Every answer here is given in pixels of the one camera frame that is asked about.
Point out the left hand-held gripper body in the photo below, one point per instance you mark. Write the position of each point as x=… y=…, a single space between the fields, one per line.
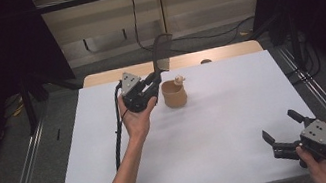
x=135 y=94

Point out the brown cup with small figure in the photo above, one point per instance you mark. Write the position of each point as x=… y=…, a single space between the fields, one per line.
x=174 y=98

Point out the dark grey comb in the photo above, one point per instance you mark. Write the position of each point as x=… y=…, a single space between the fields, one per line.
x=162 y=51

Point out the person's left hand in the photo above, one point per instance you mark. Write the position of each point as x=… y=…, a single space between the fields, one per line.
x=137 y=120

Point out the person's right hand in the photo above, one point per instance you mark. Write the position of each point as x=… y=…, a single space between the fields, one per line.
x=320 y=168

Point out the wooden table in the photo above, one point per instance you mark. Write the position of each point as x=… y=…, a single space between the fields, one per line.
x=98 y=79

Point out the dark round knob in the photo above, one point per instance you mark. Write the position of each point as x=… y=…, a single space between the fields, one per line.
x=205 y=61

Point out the small black floor piece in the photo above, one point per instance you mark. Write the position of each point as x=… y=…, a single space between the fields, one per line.
x=58 y=134

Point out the black metal stand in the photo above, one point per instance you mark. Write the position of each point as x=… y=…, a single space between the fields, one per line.
x=29 y=108

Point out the yellow floor piece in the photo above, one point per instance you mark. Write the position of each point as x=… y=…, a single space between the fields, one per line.
x=18 y=111

